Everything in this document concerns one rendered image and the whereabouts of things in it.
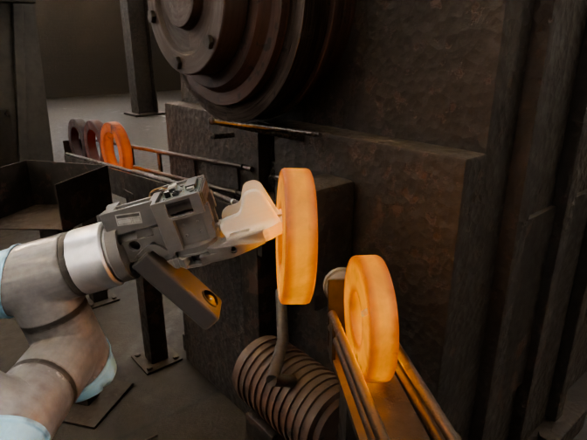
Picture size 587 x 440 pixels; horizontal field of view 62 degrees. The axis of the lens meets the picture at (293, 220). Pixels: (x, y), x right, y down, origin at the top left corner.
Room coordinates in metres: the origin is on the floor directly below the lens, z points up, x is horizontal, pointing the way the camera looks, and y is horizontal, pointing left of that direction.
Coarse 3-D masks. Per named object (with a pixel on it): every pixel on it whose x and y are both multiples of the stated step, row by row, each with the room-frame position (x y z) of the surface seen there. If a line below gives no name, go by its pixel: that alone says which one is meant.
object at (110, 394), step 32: (32, 160) 1.36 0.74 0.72; (0, 192) 1.25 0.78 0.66; (32, 192) 1.36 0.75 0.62; (64, 192) 1.12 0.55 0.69; (96, 192) 1.24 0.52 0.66; (0, 224) 1.18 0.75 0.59; (32, 224) 1.16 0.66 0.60; (64, 224) 1.11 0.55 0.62; (128, 384) 1.29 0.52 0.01; (96, 416) 1.15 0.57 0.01
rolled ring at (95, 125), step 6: (90, 120) 1.70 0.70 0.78; (96, 120) 1.70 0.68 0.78; (90, 126) 1.70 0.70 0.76; (96, 126) 1.67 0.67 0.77; (84, 132) 1.76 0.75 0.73; (90, 132) 1.74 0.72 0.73; (96, 132) 1.66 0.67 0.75; (84, 138) 1.76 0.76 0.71; (90, 138) 1.75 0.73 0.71; (90, 144) 1.75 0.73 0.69; (90, 150) 1.75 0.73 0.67; (96, 150) 1.76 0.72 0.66; (90, 156) 1.74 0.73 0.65; (96, 156) 1.74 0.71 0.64; (102, 156) 1.64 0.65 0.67
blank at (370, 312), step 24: (360, 264) 0.53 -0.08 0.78; (384, 264) 0.53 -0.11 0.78; (360, 288) 0.52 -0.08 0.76; (384, 288) 0.49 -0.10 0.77; (360, 312) 0.57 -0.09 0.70; (384, 312) 0.47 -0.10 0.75; (360, 336) 0.54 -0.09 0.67; (384, 336) 0.46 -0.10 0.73; (360, 360) 0.50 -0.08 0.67; (384, 360) 0.46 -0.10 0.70
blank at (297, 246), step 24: (288, 168) 0.53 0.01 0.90; (288, 192) 0.48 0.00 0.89; (312, 192) 0.49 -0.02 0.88; (288, 216) 0.46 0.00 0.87; (312, 216) 0.47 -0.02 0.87; (288, 240) 0.45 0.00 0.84; (312, 240) 0.45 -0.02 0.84; (288, 264) 0.45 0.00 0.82; (312, 264) 0.45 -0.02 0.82; (288, 288) 0.45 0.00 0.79; (312, 288) 0.46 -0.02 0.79
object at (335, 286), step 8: (328, 280) 0.61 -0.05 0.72; (336, 280) 0.61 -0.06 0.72; (344, 280) 0.62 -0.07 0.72; (328, 288) 0.61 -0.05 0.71; (336, 288) 0.61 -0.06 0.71; (328, 296) 0.61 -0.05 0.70; (336, 296) 0.61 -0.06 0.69; (328, 304) 0.61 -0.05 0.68; (336, 304) 0.61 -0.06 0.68; (336, 312) 0.61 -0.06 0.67; (328, 320) 0.61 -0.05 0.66; (344, 320) 0.61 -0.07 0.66; (344, 328) 0.61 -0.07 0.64; (328, 336) 0.60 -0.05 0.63; (328, 344) 0.60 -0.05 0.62
